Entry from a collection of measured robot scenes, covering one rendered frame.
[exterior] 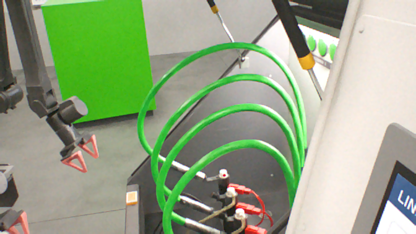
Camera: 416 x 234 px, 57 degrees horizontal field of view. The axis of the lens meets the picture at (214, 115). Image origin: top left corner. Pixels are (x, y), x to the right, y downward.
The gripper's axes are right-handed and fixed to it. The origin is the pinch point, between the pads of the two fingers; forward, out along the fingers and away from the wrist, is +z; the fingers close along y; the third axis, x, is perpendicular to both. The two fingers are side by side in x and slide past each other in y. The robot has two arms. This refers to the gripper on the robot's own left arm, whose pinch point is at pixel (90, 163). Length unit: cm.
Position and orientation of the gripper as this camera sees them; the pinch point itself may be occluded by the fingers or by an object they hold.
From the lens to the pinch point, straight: 134.7
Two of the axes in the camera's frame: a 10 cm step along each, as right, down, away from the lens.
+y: 1.0, -3.8, 9.2
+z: 5.1, 8.1, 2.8
